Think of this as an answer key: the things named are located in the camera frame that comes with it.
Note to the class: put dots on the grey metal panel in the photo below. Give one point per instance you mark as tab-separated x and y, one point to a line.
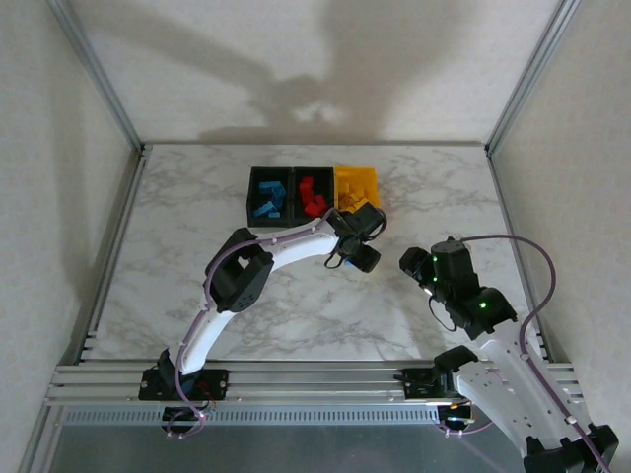
296	451

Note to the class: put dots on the red lego brick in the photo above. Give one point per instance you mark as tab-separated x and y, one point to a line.
313	210
320	200
308	182
304	194

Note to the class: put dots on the small blue lego brick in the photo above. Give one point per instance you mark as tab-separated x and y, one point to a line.
282	193

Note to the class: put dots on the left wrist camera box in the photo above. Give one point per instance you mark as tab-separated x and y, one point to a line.
369	220

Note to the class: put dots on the long blue lego brick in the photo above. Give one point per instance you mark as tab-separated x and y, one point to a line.
349	264
260	212
267	187
276	207

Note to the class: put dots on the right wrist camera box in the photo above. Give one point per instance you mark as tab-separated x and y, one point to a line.
454	253

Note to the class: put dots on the yellow plastic bin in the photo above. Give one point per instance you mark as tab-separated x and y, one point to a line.
355	173

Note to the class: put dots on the small black controller board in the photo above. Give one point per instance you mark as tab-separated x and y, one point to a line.
456	418
177	416

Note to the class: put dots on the black plastic bin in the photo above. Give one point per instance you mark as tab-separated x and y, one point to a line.
325	172
254	172

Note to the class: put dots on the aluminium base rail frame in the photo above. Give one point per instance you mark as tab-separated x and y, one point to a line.
315	384

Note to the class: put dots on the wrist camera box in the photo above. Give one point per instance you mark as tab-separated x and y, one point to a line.
454	253
369	220

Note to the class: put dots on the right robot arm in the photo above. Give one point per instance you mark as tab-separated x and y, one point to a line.
517	389

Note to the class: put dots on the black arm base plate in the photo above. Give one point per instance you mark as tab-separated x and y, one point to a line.
416	386
217	382

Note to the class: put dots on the aluminium frame post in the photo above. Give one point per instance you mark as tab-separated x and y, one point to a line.
530	74
98	74

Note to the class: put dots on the aluminium side rail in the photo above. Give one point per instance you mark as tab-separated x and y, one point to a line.
120	222
504	197

